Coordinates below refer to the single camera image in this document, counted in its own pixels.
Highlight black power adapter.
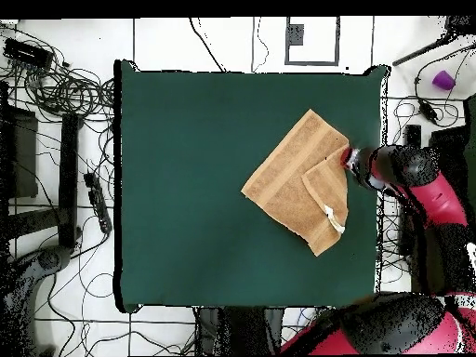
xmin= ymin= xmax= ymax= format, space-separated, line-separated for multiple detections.
xmin=417 ymin=98 xmax=441 ymax=126

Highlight purple cup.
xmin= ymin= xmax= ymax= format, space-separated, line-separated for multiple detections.
xmin=431 ymin=69 xmax=456 ymax=91

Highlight black flat box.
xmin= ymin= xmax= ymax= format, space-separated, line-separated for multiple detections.
xmin=0 ymin=105 xmax=39 ymax=200
xmin=429 ymin=126 xmax=470 ymax=157

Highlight grey square frame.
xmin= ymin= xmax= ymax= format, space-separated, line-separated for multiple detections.
xmin=284 ymin=16 xmax=341 ymax=67

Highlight black electronics box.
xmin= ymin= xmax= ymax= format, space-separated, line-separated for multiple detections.
xmin=2 ymin=36 xmax=56 ymax=72

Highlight dark green table cloth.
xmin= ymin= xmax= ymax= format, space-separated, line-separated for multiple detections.
xmin=112 ymin=59 xmax=390 ymax=313

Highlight tangled black cables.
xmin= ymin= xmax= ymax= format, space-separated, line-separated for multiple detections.
xmin=0 ymin=21 xmax=116 ymax=124

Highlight dark grey square plate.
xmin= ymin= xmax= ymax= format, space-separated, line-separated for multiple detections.
xmin=285 ymin=23 xmax=305 ymax=46

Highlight dark grey stand base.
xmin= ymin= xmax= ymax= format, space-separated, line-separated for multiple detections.
xmin=0 ymin=245 xmax=73 ymax=356

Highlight tan terry towel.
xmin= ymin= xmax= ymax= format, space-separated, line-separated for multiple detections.
xmin=240 ymin=108 xmax=350 ymax=258

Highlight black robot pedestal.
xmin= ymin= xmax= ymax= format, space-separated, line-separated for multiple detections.
xmin=196 ymin=306 xmax=285 ymax=356

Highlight black tripod rod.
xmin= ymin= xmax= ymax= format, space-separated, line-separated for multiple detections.
xmin=391 ymin=15 xmax=476 ymax=68

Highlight dark green hanging cloth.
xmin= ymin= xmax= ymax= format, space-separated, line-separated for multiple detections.
xmin=462 ymin=94 xmax=476 ymax=224

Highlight black power strip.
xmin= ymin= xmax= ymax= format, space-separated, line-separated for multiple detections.
xmin=83 ymin=171 xmax=113 ymax=234

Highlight black stand bar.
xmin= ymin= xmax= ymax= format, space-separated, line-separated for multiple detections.
xmin=7 ymin=112 xmax=81 ymax=251
xmin=404 ymin=124 xmax=423 ymax=148

